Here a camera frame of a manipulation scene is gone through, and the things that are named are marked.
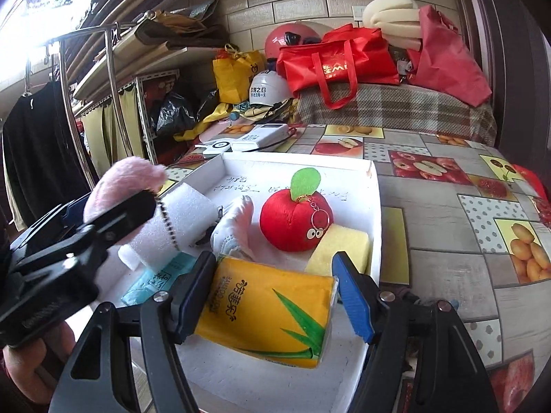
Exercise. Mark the white round device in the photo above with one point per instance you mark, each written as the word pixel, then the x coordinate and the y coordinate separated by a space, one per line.
pixel 219 146

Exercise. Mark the white foam cylinder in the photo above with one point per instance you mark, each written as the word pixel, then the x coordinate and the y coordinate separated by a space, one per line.
pixel 189 211

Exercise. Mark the person's left hand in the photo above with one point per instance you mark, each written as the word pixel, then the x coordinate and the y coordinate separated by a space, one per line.
pixel 38 361

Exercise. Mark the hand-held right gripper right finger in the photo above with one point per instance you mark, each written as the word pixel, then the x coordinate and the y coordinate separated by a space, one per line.
pixel 351 297

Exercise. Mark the yellow tissue pack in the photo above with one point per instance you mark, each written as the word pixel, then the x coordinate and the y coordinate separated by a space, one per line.
pixel 258 305

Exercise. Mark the yellow sponge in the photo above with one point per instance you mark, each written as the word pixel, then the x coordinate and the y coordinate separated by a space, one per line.
pixel 340 245

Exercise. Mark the red plastic bag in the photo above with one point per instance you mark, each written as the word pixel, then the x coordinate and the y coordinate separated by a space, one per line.
pixel 443 64

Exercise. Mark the white power bank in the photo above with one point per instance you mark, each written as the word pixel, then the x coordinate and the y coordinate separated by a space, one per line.
pixel 262 135

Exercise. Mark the black plastic bag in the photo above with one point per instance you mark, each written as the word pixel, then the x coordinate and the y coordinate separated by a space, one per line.
pixel 174 114

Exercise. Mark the pink plush toy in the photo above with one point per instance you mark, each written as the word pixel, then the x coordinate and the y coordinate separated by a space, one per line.
pixel 125 176

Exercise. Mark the white helmet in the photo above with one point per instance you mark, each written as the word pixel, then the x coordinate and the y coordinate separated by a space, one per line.
pixel 269 90

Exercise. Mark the white foam tray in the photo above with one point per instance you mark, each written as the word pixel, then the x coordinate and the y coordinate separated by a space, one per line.
pixel 344 189

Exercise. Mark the cream foam roll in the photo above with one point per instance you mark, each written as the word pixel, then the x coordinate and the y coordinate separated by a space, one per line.
pixel 391 13

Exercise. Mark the red tote bag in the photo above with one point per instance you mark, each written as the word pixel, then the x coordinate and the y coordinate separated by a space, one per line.
pixel 344 58

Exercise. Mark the red plush apple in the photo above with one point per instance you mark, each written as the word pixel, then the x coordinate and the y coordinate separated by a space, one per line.
pixel 288 219

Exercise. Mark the teal packet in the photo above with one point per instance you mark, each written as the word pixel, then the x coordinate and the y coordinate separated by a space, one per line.
pixel 150 282

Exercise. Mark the red fabric item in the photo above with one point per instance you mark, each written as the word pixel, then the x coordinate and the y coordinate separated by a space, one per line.
pixel 529 180

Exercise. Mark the metal angle shelf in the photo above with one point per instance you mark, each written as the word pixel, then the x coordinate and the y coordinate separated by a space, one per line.
pixel 145 116

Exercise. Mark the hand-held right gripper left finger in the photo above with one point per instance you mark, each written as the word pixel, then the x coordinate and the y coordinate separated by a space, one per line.
pixel 191 309

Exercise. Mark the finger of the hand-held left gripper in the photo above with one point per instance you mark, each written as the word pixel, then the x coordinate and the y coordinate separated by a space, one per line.
pixel 71 211
pixel 125 215

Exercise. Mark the metal clothes rack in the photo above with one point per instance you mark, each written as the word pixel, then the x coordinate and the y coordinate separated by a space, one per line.
pixel 111 51

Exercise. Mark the plaid blanket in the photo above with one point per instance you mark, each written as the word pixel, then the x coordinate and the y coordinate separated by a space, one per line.
pixel 409 107

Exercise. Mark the brown bag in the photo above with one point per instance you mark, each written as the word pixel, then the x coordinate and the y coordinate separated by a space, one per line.
pixel 185 17

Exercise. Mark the olive shelf curtain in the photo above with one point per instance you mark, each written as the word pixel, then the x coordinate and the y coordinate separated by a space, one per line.
pixel 103 137

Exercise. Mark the fruit print tablecloth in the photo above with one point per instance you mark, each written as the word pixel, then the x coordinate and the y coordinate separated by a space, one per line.
pixel 430 232

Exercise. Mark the wooden boards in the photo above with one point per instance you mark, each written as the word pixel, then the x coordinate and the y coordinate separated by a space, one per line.
pixel 150 56

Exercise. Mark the white wall socket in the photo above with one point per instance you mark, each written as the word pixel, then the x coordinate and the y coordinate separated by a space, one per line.
pixel 359 11

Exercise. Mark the red helmet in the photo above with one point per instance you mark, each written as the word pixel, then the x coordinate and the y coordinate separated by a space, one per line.
pixel 277 41

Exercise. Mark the black hanging garment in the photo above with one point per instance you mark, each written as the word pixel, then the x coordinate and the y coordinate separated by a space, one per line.
pixel 38 159

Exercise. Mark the yellow shopping bag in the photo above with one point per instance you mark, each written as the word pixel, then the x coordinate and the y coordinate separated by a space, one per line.
pixel 232 77

